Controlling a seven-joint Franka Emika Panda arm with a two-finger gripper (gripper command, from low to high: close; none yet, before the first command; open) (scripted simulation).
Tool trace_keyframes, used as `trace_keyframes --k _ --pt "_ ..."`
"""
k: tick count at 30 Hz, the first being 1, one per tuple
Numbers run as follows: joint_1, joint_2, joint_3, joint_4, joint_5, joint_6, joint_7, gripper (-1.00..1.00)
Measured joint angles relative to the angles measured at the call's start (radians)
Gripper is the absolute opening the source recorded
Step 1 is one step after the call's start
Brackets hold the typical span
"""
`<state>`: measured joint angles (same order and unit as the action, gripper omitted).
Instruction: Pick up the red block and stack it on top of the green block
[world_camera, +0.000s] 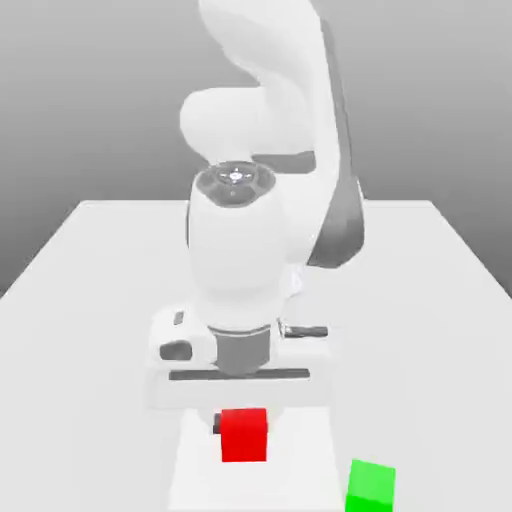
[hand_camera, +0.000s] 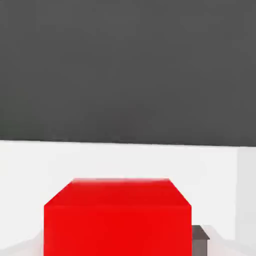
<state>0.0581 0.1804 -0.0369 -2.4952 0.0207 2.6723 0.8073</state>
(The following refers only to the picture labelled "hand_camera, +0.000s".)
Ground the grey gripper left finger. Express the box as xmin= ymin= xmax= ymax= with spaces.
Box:
xmin=0 ymin=230 xmax=45 ymax=256

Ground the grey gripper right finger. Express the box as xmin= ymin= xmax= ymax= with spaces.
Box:
xmin=191 ymin=224 xmax=256 ymax=256

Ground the small red cube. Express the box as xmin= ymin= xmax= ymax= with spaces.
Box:
xmin=43 ymin=177 xmax=193 ymax=256

